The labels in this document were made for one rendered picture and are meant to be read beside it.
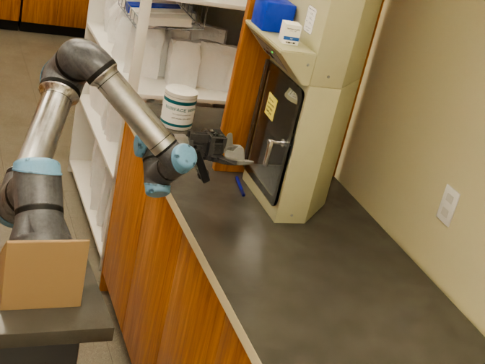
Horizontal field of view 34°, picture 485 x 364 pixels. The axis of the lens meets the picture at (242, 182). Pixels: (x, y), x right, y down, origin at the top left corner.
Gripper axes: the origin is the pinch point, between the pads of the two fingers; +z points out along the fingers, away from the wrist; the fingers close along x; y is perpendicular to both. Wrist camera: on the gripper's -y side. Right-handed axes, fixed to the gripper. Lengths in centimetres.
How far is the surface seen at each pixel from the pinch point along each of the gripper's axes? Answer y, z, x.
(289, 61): 33.2, 4.4, -5.6
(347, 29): 44.6, 20.5, -5.7
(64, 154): -114, -9, 243
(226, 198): -20.6, 1.7, 10.3
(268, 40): 36.1, 1.5, 5.1
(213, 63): -10, 31, 124
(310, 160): 2.1, 19.9, -5.6
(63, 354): -32, -60, -51
